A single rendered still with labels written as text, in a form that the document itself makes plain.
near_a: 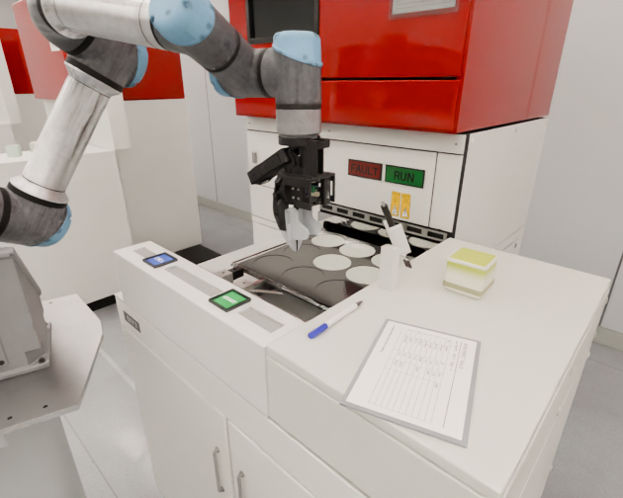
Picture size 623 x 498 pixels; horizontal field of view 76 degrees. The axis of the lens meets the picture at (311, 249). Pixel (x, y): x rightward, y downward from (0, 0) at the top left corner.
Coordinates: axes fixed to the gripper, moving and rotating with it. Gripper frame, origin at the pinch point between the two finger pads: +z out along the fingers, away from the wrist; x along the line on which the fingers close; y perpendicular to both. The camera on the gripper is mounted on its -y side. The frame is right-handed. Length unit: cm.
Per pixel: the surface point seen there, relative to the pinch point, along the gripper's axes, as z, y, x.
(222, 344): 13.8, -1.5, -17.4
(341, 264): 14.7, -5.3, 24.6
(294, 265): 14.5, -14.4, 16.5
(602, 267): 61, 48, 191
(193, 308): 10.2, -10.2, -16.7
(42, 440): 41, -37, -40
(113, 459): 104, -82, -15
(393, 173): -5.7, -3.0, 45.1
